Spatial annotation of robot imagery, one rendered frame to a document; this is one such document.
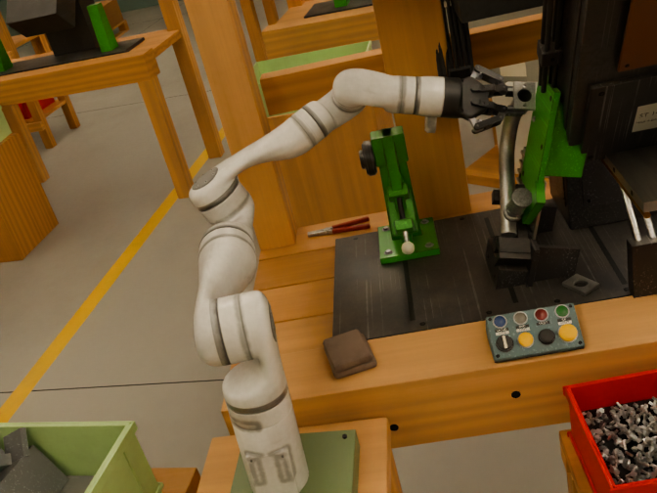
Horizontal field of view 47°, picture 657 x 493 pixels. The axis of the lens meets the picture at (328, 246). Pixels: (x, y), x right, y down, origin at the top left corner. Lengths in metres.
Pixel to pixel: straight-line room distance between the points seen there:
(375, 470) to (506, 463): 1.19
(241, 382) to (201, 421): 1.78
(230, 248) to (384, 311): 0.44
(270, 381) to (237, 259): 0.21
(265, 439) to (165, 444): 1.73
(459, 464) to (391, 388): 1.12
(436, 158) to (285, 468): 0.89
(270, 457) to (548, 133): 0.72
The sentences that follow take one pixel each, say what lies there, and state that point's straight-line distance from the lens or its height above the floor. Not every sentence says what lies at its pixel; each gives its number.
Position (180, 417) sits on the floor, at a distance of 2.91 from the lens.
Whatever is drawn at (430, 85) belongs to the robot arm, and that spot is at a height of 1.29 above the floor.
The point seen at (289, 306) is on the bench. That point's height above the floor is 0.88.
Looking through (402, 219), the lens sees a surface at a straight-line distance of 1.59.
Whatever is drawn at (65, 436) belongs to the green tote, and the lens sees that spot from 1.42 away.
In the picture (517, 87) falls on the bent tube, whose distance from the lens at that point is 1.46.
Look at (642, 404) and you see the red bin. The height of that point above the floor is 0.87.
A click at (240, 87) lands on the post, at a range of 1.71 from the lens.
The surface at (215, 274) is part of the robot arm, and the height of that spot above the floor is 1.21.
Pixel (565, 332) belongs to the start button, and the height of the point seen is 0.94.
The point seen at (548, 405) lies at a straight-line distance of 1.39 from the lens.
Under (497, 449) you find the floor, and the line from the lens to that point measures 2.44.
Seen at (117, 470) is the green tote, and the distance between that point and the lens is 1.31.
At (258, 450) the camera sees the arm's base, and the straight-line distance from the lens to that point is 1.12.
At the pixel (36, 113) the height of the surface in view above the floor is 0.30.
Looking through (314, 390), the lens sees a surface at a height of 0.90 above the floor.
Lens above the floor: 1.73
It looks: 28 degrees down
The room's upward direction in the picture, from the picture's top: 14 degrees counter-clockwise
